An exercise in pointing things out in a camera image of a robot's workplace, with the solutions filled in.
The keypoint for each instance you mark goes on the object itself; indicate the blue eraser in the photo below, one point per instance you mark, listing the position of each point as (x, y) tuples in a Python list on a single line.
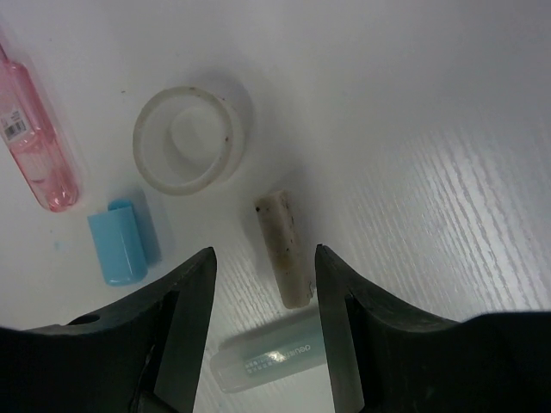
[(125, 239)]

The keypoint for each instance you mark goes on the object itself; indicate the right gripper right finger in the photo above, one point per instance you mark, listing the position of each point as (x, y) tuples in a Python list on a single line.
[(386, 355)]

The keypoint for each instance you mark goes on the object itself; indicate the pink correction tape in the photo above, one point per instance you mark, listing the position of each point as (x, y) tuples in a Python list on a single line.
[(38, 145)]

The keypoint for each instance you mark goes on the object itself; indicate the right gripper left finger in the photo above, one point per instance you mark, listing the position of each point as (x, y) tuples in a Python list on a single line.
[(142, 353)]

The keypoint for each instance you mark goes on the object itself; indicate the clear tape roll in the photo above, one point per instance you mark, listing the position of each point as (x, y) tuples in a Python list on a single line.
[(192, 136)]

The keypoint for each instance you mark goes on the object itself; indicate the green highlighter marker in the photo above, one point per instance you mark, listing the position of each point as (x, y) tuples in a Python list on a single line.
[(275, 351)]

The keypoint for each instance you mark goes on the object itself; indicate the beige eraser stick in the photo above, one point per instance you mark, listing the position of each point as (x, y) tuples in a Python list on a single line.
[(286, 255)]

